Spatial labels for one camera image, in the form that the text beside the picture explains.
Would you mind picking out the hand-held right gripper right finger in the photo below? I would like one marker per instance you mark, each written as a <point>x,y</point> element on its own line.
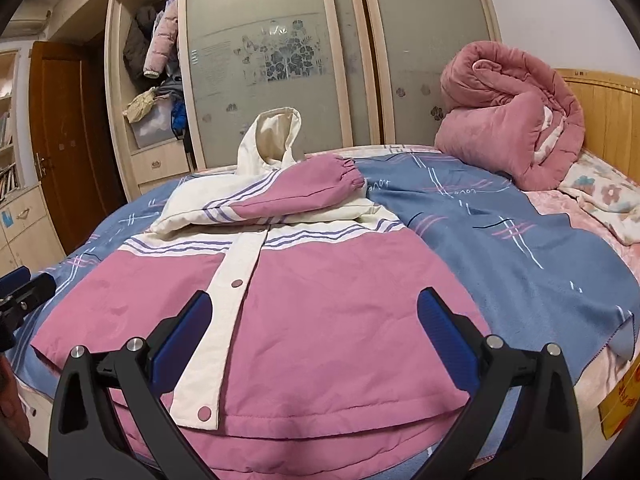
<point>445,340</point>

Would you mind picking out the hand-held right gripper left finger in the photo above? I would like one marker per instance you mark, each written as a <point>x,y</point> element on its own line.
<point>185,336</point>

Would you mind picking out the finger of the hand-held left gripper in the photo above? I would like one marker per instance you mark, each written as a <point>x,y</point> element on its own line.
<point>35,292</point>
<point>14,277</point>

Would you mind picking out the pink and white hooded jacket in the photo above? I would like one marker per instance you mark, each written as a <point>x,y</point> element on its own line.
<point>325,335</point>

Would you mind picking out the grey clothes pile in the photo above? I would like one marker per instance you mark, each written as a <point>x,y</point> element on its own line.
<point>170,90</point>

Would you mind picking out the person's left hand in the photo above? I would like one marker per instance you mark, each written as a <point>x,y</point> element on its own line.
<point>17,420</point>

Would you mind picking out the light wood shelf cabinet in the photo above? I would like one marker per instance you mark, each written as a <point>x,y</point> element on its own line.
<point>25,220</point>

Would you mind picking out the row of books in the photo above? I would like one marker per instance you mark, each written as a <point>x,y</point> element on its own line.
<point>7,180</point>

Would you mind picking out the blue plaid bed sheet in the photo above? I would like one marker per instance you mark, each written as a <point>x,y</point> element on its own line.
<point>500,240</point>

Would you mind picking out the brown wooden door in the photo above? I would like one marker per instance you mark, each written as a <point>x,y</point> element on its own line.
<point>65,160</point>

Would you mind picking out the yellow cardboard box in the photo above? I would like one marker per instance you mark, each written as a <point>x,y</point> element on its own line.
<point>620,400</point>

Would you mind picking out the clear plastic storage box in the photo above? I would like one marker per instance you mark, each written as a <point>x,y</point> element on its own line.
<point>152,129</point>

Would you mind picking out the pink rolled quilt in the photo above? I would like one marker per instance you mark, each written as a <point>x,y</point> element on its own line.
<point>500,145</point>

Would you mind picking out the beige crumpled cloth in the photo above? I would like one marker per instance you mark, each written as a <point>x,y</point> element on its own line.
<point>140,105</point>

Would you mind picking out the floral pillow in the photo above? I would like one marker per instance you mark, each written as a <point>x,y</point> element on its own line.
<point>600,190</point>

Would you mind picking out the blue cloth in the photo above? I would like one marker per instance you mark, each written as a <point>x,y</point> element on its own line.
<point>178,117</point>

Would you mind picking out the light wood sliding-door wardrobe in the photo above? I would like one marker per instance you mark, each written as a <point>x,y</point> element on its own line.
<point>280,110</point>

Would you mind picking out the white air conditioner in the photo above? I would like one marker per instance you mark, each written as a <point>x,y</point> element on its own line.
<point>25,25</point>

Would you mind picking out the dark hanging jacket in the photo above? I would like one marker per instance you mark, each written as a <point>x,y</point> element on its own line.
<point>137,45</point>

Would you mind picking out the wooden headboard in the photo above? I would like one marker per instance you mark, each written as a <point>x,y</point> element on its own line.
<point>610,115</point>

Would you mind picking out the pink puffer jacket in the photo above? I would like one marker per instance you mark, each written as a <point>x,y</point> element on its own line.
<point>162,40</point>

